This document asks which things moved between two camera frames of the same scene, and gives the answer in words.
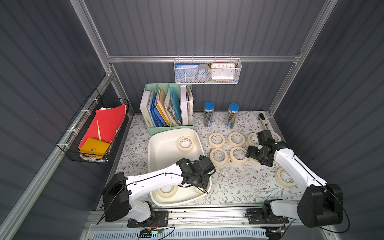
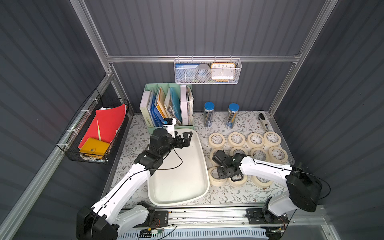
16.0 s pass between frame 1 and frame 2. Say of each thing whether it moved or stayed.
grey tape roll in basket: stayed
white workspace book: stayed
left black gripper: moved
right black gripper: moved
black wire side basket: stayed
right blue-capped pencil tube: stayed
